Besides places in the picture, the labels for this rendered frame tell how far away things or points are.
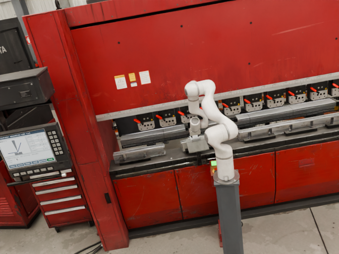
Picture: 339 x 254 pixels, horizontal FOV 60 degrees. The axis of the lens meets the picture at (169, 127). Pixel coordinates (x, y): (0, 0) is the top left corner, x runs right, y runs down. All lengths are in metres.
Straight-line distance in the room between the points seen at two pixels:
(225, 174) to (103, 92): 1.24
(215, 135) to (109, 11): 1.26
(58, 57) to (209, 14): 1.21
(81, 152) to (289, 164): 1.94
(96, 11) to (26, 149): 1.15
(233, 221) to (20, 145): 1.64
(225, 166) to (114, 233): 1.50
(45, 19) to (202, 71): 1.28
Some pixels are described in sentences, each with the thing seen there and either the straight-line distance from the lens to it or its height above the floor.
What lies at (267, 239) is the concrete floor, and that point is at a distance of 3.17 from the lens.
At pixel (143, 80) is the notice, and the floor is 1.64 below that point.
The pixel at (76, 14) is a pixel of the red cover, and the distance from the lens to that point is 2.52.
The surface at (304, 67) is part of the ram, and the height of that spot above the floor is 1.50.
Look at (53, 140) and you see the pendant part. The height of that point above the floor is 1.48.
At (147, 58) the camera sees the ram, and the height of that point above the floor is 1.81.
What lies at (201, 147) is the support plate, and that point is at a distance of 2.62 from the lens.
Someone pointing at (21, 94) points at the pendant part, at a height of 1.84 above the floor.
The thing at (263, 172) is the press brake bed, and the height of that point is 0.56.
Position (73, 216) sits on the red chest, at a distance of 3.57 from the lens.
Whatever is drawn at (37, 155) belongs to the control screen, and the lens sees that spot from 2.32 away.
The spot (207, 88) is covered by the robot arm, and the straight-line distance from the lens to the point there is 2.17.
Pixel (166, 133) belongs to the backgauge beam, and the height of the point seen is 0.97.
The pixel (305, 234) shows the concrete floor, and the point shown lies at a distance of 3.26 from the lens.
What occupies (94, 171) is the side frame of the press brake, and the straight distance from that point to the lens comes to 2.72.
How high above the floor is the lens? 2.30
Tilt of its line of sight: 25 degrees down
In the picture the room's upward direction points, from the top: 10 degrees counter-clockwise
